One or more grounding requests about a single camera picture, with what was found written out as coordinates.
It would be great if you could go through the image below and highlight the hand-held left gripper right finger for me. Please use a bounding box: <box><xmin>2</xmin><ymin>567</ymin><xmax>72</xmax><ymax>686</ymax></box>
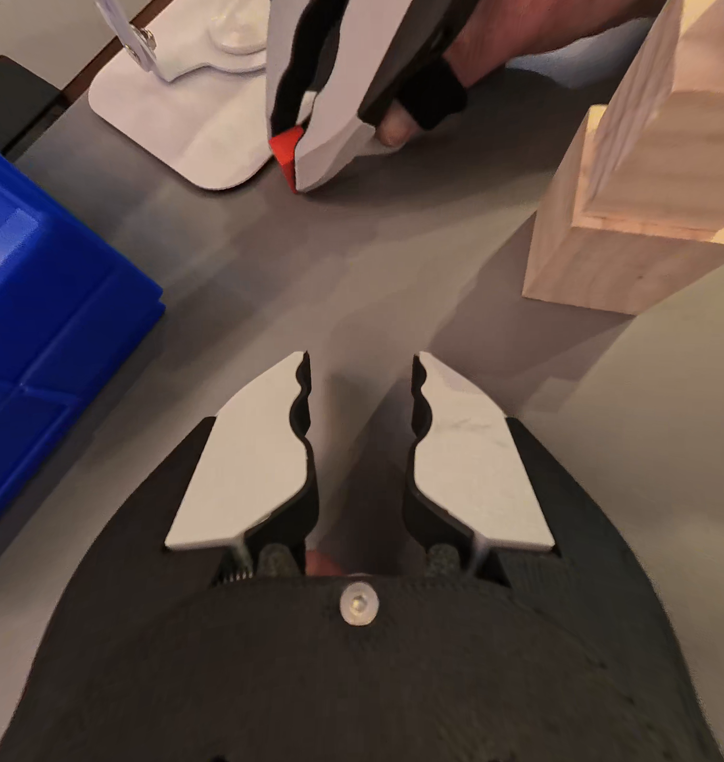
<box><xmin>402</xmin><ymin>351</ymin><xmax>557</xmax><ymax>573</ymax></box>

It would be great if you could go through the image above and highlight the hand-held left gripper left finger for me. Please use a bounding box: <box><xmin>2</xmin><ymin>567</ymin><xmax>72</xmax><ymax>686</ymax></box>
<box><xmin>164</xmin><ymin>350</ymin><xmax>320</xmax><ymax>577</ymax></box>

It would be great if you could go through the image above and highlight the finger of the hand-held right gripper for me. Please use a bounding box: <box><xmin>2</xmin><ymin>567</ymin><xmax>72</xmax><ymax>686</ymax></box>
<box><xmin>294</xmin><ymin>0</ymin><xmax>443</xmax><ymax>194</ymax></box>
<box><xmin>265</xmin><ymin>0</ymin><xmax>352</xmax><ymax>142</ymax></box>

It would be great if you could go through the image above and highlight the small red wooden cube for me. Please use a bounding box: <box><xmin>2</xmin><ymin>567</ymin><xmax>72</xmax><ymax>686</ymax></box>
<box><xmin>269</xmin><ymin>126</ymin><xmax>306</xmax><ymax>194</ymax></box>

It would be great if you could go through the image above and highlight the medium plain wooden cube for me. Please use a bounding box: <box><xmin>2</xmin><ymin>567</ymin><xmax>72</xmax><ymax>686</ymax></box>
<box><xmin>585</xmin><ymin>0</ymin><xmax>724</xmax><ymax>245</ymax></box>

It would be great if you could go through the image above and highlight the large plain wooden cube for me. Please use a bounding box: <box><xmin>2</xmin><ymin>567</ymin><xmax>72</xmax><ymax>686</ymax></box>
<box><xmin>522</xmin><ymin>104</ymin><xmax>724</xmax><ymax>314</ymax></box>

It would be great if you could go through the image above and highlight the person's right hand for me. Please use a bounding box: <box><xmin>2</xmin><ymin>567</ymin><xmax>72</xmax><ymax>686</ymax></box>
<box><xmin>376</xmin><ymin>0</ymin><xmax>667</xmax><ymax>148</ymax></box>

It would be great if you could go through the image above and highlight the blue plastic bin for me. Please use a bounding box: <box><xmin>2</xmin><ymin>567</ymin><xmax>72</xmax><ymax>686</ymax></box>
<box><xmin>0</xmin><ymin>138</ymin><xmax>166</xmax><ymax>539</ymax></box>

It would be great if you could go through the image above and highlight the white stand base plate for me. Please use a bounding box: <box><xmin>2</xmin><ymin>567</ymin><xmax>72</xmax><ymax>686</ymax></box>
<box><xmin>88</xmin><ymin>0</ymin><xmax>279</xmax><ymax>191</ymax></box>

